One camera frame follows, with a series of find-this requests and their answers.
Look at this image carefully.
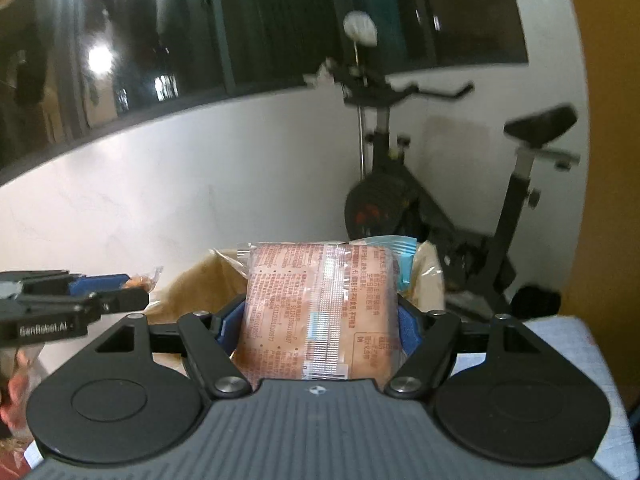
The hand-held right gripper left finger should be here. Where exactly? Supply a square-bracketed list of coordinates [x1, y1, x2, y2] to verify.
[92, 299, 253, 401]

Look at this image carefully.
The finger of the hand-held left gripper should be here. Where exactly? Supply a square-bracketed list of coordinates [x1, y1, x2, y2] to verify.
[97, 287, 151, 316]
[67, 273, 132, 295]

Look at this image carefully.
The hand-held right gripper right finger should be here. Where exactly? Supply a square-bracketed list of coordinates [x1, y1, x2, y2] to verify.
[384, 296, 549, 401]

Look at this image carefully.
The small brown snack packet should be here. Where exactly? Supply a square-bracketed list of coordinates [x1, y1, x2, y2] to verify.
[122, 266, 165, 295]

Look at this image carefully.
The cardboard box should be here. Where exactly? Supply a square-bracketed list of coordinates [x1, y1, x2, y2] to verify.
[150, 245, 446, 361]

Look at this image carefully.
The pink clear bread packet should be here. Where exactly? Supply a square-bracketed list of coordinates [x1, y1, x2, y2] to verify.
[235, 237, 418, 382]

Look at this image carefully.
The red patterned cloth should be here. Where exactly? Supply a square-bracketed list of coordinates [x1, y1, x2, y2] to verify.
[0, 345, 48, 480]

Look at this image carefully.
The black exercise bike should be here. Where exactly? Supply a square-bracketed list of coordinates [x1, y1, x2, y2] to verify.
[320, 57, 582, 322]

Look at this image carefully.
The checked tablecloth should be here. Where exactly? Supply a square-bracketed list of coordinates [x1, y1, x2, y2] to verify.
[525, 315, 633, 480]

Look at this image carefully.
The wooden panel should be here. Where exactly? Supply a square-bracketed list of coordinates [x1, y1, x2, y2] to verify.
[562, 0, 640, 323]

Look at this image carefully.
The crumpled plastic bag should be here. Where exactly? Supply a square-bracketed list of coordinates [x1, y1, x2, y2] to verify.
[304, 57, 337, 87]

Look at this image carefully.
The dark framed window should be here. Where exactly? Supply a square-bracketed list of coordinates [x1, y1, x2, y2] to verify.
[0, 0, 531, 187]

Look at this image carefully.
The white bag on pole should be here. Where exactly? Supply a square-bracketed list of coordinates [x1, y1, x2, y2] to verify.
[344, 10, 379, 47]

